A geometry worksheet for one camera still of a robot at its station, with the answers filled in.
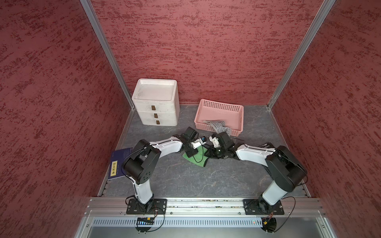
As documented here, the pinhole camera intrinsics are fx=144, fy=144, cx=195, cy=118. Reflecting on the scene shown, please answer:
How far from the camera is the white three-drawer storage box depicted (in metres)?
0.92

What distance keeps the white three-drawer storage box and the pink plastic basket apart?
19 centimetres

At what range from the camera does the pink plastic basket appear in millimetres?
1034
